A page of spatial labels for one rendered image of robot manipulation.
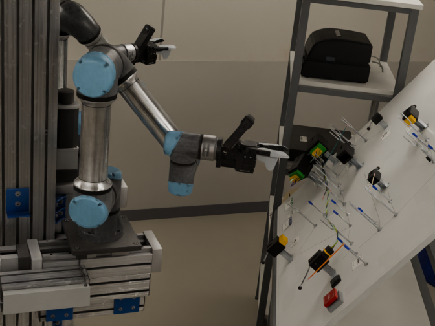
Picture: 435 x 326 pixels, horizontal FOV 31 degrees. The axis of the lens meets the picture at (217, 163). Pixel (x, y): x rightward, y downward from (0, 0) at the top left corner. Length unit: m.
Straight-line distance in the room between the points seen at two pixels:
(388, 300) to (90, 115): 1.48
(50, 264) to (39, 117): 0.47
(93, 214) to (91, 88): 0.39
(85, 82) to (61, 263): 0.65
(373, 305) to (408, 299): 0.17
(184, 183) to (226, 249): 2.72
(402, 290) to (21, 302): 1.55
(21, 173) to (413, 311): 1.56
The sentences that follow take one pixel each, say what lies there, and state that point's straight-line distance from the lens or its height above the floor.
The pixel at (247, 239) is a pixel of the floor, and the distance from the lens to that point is 5.12.
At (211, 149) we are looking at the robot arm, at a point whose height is 1.57.
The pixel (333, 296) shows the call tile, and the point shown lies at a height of 1.13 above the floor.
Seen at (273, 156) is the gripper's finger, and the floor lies 1.58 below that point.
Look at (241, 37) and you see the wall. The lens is 5.00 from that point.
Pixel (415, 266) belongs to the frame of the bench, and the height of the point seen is 0.80.
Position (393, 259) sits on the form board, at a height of 1.29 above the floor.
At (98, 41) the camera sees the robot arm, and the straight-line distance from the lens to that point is 2.87.
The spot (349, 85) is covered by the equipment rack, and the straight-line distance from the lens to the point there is 3.47.
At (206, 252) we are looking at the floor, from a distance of 4.91.
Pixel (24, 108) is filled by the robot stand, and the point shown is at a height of 1.55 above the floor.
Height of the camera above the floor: 2.38
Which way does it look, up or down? 22 degrees down
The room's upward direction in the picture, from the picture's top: 6 degrees clockwise
